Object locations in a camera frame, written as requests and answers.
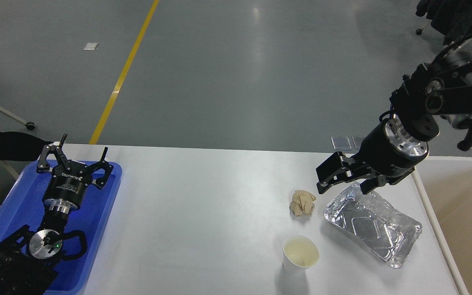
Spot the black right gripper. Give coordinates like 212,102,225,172
316,118,429,195

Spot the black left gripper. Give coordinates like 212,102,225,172
36,133,114,212

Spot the white paper cup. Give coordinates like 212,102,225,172
281,235,320,275

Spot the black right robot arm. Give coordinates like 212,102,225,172
316,34,472,194

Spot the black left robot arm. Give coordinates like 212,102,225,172
0,134,114,295

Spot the right floor plate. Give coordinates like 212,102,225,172
352,136,366,150

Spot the floor plate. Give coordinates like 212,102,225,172
352,136,366,150
331,136,352,151

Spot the left floor plate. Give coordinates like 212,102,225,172
331,136,352,151

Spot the crumpled brown paper ball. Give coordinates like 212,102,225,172
290,190,317,217

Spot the blue plastic tray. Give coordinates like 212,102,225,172
0,162,122,295

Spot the aluminium foil tray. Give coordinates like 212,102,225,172
323,182,422,269

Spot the person in black clothes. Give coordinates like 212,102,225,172
0,132,53,162

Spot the beige plastic bin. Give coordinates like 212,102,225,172
411,157,472,295

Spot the white paper on floor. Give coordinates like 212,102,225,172
83,43,99,51

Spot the clothes rack with coats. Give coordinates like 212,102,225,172
415,0,472,45

